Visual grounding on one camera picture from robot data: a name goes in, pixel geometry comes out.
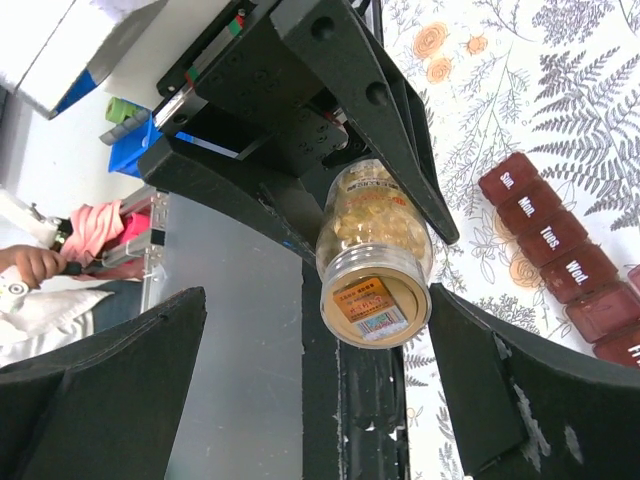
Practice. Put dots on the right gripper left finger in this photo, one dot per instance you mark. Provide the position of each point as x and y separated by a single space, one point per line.
107 406

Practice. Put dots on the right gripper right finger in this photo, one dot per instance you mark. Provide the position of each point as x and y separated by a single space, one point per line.
523 407

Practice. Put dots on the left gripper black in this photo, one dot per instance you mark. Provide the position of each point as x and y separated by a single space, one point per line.
286 107

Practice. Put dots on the red weekly pill organizer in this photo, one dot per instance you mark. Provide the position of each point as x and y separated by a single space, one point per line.
577 272

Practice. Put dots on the clear pill bottle yellow pills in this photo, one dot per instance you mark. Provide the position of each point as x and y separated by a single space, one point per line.
374 258

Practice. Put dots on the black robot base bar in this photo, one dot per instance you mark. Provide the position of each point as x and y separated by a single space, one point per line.
353 402

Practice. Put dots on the person in background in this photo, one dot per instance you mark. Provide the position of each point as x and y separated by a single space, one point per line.
59 310

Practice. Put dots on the blue plastic bin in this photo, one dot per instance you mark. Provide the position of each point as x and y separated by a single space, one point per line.
125 153

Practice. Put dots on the floral tablecloth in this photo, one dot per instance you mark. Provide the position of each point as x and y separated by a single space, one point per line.
556 80

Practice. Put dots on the aluminium frame post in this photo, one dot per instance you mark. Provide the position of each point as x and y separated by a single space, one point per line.
148 245

